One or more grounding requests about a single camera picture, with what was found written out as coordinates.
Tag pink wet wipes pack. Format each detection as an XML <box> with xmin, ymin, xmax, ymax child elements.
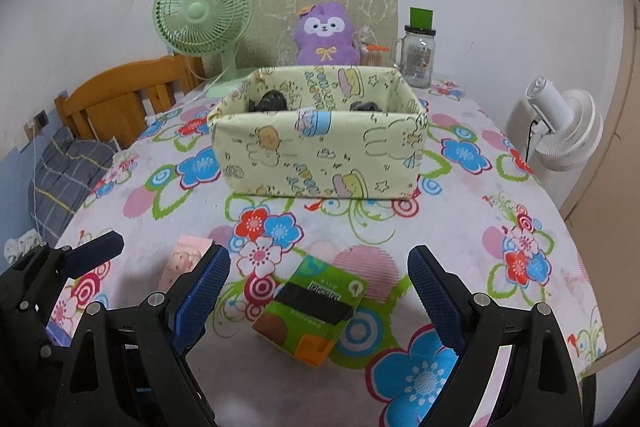
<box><xmin>158</xmin><ymin>235</ymin><xmax>213</xmax><ymax>293</ymax></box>

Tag green tissue pack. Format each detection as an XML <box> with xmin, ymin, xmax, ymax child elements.
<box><xmin>253</xmin><ymin>255</ymin><xmax>368</xmax><ymax>367</ymax></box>

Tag grey drawstring pouch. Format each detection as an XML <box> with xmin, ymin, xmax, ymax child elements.
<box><xmin>349</xmin><ymin>102</ymin><xmax>381</xmax><ymax>113</ymax></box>

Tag black roll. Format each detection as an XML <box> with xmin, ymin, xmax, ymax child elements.
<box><xmin>247</xmin><ymin>90</ymin><xmax>288</xmax><ymax>113</ymax></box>

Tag grey plaid bedding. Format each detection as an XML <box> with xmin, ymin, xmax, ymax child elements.
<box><xmin>28</xmin><ymin>127</ymin><xmax>118</xmax><ymax>246</ymax></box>

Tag floral tablecloth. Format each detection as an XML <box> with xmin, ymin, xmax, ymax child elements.
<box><xmin>51</xmin><ymin>82</ymin><xmax>606</xmax><ymax>426</ymax></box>

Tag wooden chair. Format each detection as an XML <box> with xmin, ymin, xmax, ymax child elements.
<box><xmin>54</xmin><ymin>54</ymin><xmax>204</xmax><ymax>148</ymax></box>

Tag beige door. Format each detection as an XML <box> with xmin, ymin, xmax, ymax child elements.
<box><xmin>562</xmin><ymin>0</ymin><xmax>639</xmax><ymax>374</ymax></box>

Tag yellow cartoon fabric storage box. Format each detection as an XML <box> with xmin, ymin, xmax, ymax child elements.
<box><xmin>207</xmin><ymin>65</ymin><xmax>428</xmax><ymax>199</ymax></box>

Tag white standing fan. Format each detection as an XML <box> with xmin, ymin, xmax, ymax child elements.
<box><xmin>525</xmin><ymin>76</ymin><xmax>603</xmax><ymax>172</ymax></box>

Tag glass mason jar mug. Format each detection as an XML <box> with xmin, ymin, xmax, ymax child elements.
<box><xmin>390</xmin><ymin>25</ymin><xmax>436</xmax><ymax>89</ymax></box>

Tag cotton swab container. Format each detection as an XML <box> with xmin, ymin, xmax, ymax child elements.
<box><xmin>360</xmin><ymin>49</ymin><xmax>384</xmax><ymax>67</ymax></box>

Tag orange scissors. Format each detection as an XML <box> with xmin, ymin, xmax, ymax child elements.
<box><xmin>361</xmin><ymin>42</ymin><xmax>390</xmax><ymax>53</ymax></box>

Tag green desk fan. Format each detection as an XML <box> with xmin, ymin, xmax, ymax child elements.
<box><xmin>152</xmin><ymin>0</ymin><xmax>254</xmax><ymax>98</ymax></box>

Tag green cup on jar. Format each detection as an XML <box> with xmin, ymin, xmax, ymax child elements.
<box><xmin>409</xmin><ymin>6</ymin><xmax>434</xmax><ymax>30</ymax></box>

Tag purple plush toy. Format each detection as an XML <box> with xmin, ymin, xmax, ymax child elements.
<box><xmin>294</xmin><ymin>1</ymin><xmax>360</xmax><ymax>66</ymax></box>

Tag patterned cardboard backboard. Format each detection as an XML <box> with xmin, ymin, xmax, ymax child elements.
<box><xmin>235</xmin><ymin>0</ymin><xmax>399</xmax><ymax>68</ymax></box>

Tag wall power outlet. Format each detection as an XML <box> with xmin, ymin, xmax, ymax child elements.
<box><xmin>24</xmin><ymin>110</ymin><xmax>49</xmax><ymax>141</ymax></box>

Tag white fan power cable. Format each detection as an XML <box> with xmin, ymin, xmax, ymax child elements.
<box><xmin>144</xmin><ymin>54</ymin><xmax>227</xmax><ymax>122</ymax></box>

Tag black fan power cable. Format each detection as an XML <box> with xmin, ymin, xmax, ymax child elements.
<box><xmin>522</xmin><ymin>118</ymin><xmax>542</xmax><ymax>164</ymax></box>

